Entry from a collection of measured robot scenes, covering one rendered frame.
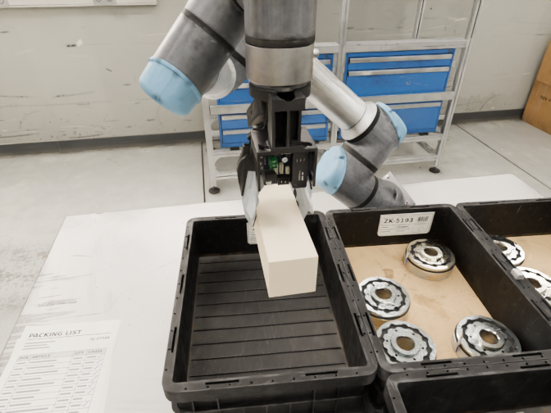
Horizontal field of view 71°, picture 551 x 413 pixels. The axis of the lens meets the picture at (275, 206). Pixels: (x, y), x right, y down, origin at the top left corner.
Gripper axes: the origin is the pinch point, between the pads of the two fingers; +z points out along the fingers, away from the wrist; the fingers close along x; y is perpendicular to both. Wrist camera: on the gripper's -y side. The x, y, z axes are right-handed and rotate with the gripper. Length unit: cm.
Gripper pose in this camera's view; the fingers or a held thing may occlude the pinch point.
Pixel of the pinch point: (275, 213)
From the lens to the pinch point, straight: 57.0
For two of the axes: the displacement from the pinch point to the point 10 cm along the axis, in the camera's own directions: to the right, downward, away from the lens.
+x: 9.8, -1.0, 1.5
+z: 0.0, 8.2, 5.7
